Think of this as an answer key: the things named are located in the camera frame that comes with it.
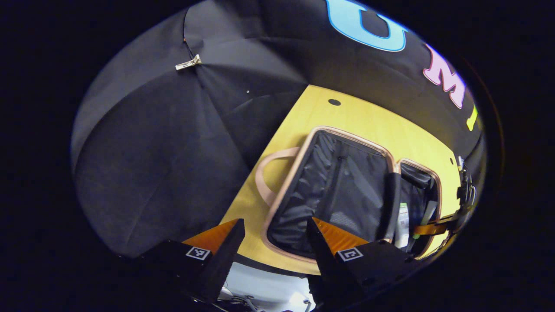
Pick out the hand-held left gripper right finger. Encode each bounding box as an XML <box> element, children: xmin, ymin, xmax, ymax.
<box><xmin>306</xmin><ymin>217</ymin><xmax>420</xmax><ymax>311</ymax></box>

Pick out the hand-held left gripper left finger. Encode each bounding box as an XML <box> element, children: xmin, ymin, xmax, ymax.
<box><xmin>138</xmin><ymin>218</ymin><xmax>246</xmax><ymax>304</ymax></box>

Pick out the white tube with green cap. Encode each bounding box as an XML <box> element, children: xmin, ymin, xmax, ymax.
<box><xmin>412</xmin><ymin>200</ymin><xmax>438</xmax><ymax>240</ymax></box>

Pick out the white bottle with green cap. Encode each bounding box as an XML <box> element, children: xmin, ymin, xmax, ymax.
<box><xmin>395</xmin><ymin>202</ymin><xmax>411</xmax><ymax>249</ymax></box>

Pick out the pink-trimmed suitcase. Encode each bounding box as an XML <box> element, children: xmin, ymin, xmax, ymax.
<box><xmin>255</xmin><ymin>126</ymin><xmax>444</xmax><ymax>265</ymax></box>

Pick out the black backdrop cloth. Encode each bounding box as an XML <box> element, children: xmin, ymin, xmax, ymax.
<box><xmin>71</xmin><ymin>0</ymin><xmax>484</xmax><ymax>260</ymax></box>

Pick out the pale cloth clip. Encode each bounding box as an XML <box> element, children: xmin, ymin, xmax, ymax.
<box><xmin>175</xmin><ymin>54</ymin><xmax>202</xmax><ymax>71</ymax></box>

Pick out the dark cable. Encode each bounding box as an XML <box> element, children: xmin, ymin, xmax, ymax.
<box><xmin>219</xmin><ymin>287</ymin><xmax>261</xmax><ymax>312</ymax></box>

